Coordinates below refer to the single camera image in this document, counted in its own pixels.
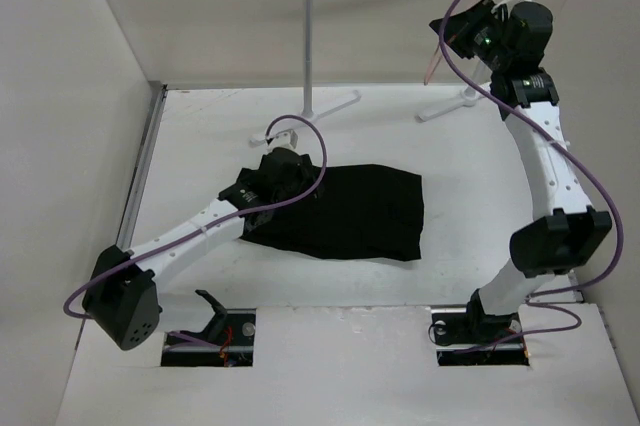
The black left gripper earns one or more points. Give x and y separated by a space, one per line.
305 176

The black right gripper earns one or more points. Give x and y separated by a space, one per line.
456 26

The black trousers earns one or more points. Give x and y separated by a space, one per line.
361 212

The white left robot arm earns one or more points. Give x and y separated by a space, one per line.
125 294

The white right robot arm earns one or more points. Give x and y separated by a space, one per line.
565 229

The white clothes rack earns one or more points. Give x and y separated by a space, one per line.
345 43

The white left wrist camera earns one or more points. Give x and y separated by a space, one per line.
284 140

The left aluminium frame rail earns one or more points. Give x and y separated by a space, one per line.
142 165

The aluminium frame rail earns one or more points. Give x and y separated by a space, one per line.
142 165
577 293

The right aluminium frame rail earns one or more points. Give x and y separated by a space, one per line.
577 293

